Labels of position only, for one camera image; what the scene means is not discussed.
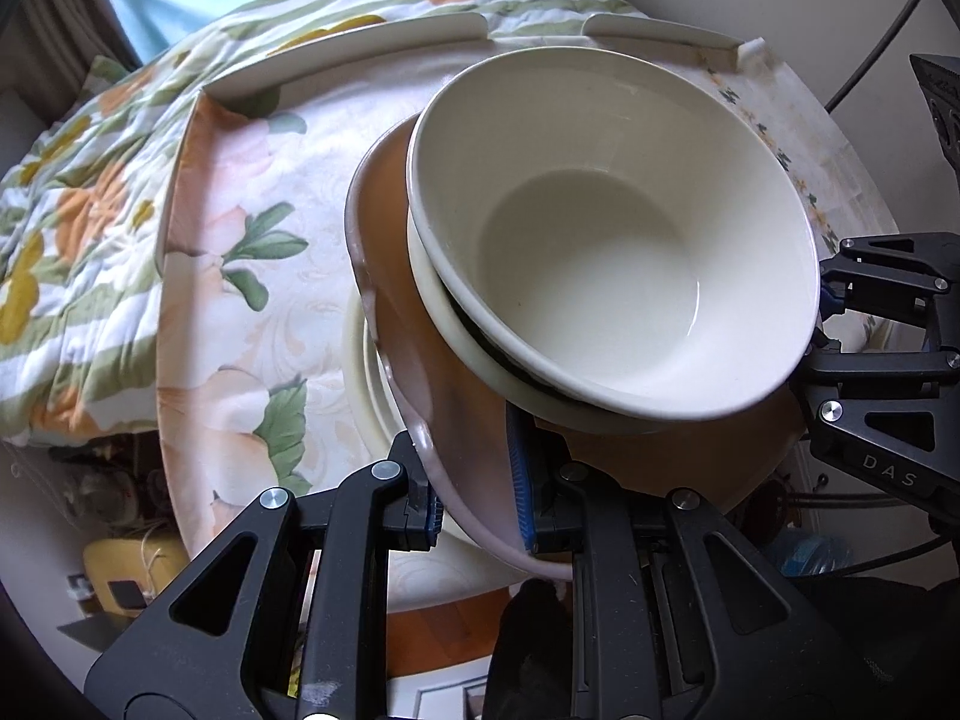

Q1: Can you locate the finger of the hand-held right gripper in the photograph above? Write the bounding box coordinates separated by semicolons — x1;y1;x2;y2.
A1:
795;337;960;518
817;232;960;331

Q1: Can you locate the floral serving tray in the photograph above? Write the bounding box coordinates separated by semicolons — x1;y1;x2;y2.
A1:
154;37;901;616

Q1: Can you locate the large cream plate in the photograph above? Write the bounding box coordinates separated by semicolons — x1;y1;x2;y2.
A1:
343;292;571;612

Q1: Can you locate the white ribbed bowl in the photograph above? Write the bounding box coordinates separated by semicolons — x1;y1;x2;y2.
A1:
405;210;676;437

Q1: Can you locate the yellow storage box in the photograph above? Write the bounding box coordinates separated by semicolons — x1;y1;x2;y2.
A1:
82;532;188;616

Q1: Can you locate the floral striped blanket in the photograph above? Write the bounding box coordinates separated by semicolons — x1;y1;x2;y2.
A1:
0;0;646;458

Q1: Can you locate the cream duck-print bowl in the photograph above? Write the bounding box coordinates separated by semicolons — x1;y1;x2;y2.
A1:
405;45;822;421

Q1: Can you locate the blue plastic bag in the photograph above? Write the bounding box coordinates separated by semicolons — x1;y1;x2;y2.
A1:
765;532;848;578

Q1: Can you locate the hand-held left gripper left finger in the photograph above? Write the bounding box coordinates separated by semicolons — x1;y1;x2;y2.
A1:
82;431;447;720

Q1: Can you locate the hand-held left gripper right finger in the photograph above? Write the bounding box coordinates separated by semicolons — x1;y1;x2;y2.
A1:
506;401;893;720

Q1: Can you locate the large white plate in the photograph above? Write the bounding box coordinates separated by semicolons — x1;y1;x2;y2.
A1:
362;315;410;436

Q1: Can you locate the black cable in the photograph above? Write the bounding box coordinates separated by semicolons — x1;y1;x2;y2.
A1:
825;0;931;113

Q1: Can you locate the brown curtain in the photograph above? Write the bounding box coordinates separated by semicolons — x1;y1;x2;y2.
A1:
15;0;143;128

